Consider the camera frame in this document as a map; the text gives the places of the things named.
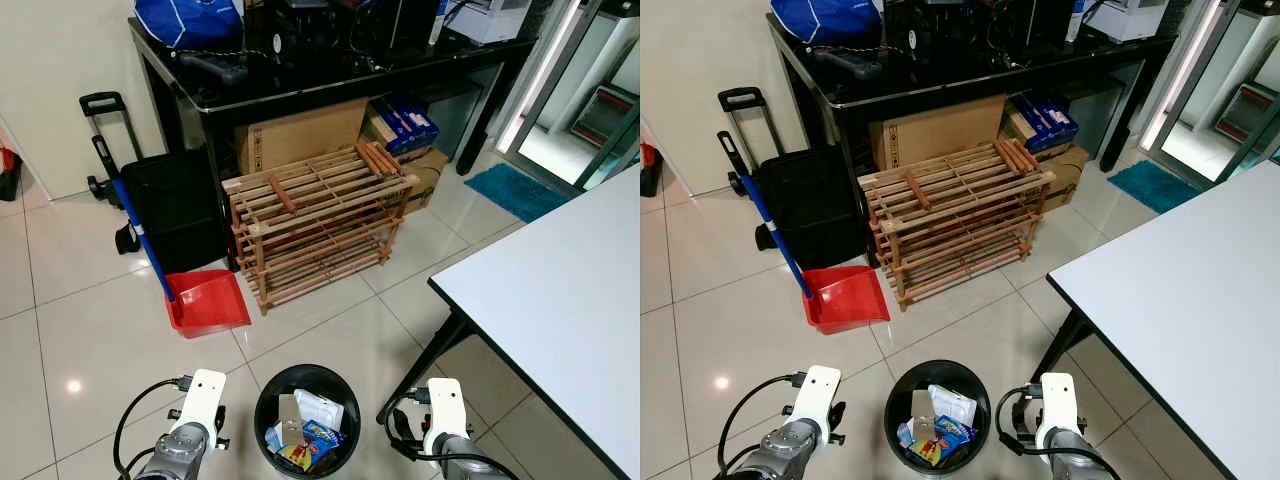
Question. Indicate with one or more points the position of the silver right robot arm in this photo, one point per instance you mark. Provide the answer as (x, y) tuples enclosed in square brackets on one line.
[(455, 458), (1070, 458)]

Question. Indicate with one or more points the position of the black round rubbish bin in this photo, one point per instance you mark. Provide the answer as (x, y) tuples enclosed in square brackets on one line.
[(900, 393), (347, 396)]

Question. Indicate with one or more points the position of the pale blue packet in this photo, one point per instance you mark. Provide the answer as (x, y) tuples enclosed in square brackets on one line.
[(273, 437), (905, 433)]

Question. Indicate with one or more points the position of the grey cardboard scrap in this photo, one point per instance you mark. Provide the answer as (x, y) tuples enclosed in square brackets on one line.
[(920, 410), (288, 415)]

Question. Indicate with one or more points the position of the yellow snack packet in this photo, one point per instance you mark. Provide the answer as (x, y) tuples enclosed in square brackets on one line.
[(297, 458), (928, 452)]

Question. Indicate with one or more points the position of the white plastic packet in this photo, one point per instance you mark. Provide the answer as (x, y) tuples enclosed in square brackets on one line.
[(320, 408), (952, 405)]

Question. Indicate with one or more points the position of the blue snack packet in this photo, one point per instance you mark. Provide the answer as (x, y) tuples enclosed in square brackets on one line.
[(955, 432), (322, 435)]

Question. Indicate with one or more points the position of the black trolley suitcase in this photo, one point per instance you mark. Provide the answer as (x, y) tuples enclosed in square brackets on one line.
[(810, 200), (175, 205)]

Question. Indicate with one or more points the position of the wooden slatted shoe rack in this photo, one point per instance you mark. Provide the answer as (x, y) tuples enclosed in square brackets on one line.
[(878, 182), (240, 186)]

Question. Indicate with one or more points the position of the large brown cardboard box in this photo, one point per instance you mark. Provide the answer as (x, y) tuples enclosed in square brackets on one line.
[(935, 130), (300, 135)]

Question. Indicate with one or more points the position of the white table with black legs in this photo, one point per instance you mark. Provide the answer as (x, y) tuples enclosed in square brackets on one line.
[(1190, 300), (560, 300)]

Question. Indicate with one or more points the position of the red and black object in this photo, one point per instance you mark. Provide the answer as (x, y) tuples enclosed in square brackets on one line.
[(8, 165), (650, 160)]

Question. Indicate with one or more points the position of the small brown cardboard box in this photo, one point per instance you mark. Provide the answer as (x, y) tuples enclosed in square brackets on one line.
[(428, 175), (1068, 170)]

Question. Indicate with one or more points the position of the black glossy desk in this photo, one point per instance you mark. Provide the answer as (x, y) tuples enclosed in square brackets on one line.
[(940, 84), (300, 88)]

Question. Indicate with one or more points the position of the carton of blue boxes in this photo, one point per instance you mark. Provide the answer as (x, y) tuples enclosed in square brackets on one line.
[(410, 125), (1045, 122)]

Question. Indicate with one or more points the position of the black power strip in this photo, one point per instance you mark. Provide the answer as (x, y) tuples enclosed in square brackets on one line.
[(850, 62), (215, 67)]

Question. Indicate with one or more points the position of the teal floor mat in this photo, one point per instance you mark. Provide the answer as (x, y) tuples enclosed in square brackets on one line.
[(515, 192), (1150, 185)]

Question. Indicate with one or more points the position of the grey and red crate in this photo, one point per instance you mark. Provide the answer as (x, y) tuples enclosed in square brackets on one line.
[(1245, 110), (605, 115)]

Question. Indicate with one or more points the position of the blue fabric bag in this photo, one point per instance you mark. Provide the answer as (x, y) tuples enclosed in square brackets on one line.
[(825, 18), (190, 20)]

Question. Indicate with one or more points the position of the black computer equipment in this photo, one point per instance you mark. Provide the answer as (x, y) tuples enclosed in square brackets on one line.
[(320, 30), (960, 28)]

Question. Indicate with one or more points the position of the dark framed glass door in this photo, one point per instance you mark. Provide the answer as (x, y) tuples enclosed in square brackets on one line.
[(1195, 55), (555, 60)]

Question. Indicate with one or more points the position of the white product box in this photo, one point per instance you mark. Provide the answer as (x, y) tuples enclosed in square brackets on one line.
[(490, 20), (1130, 18)]

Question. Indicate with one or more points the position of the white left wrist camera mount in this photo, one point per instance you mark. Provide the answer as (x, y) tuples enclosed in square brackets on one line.
[(820, 390), (203, 395)]

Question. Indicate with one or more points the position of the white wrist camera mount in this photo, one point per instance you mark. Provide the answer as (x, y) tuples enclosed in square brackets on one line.
[(203, 395), (1057, 400), (445, 405), (820, 390)]

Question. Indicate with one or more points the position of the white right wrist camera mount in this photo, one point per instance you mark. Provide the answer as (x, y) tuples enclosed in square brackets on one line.
[(1057, 400), (445, 405)]

